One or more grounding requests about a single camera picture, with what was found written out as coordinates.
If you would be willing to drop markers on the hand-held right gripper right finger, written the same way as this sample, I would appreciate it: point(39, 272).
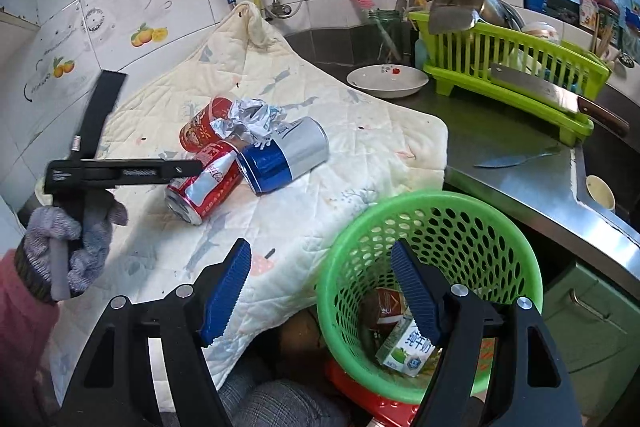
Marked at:
point(417, 287)

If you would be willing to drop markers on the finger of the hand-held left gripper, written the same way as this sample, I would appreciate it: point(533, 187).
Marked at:
point(102, 112)
point(170, 168)

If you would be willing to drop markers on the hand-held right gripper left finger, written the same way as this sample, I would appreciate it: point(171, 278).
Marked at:
point(227, 292)

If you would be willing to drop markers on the red cola can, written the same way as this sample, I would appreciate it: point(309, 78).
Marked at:
point(210, 187)

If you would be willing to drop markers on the red paper cup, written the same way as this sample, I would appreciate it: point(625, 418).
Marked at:
point(200, 127)

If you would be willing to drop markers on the white green milk carton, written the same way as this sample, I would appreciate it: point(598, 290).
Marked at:
point(405, 347)

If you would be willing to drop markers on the green plastic basket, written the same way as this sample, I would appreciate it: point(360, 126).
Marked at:
point(465, 227)

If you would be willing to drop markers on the silver foil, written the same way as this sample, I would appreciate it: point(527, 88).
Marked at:
point(250, 119)

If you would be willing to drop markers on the blue silver can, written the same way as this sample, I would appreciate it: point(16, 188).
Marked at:
point(285, 157)

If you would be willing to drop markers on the person's left forearm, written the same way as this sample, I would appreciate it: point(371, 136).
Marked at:
point(25, 332)

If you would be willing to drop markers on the person's left hand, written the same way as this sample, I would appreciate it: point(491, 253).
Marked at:
point(95, 252)

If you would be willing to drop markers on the cream quilted blanket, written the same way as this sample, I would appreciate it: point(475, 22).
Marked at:
point(310, 217)

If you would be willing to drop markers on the red plastic stool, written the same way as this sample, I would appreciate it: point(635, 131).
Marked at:
point(350, 387)

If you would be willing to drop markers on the person's plaid trouser leg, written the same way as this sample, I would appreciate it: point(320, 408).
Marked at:
point(280, 402)

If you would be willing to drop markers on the green cabinet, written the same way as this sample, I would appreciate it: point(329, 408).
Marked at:
point(600, 332)

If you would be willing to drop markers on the white cup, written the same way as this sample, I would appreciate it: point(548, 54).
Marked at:
point(600, 192)

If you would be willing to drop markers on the white plate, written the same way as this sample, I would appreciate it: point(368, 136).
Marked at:
point(385, 82)

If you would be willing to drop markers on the green plastic dish rack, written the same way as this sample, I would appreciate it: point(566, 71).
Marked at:
point(460, 82)

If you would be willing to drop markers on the steel sink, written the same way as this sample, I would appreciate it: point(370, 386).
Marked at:
point(620, 217)

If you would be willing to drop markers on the blue soap bottle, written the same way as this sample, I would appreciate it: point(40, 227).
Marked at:
point(421, 54)

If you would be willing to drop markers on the green glass jar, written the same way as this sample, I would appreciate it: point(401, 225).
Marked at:
point(392, 32)

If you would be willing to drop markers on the white bowl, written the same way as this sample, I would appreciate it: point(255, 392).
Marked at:
point(540, 32)

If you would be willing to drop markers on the wooden chopsticks bundle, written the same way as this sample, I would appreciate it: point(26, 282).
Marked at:
point(602, 37)

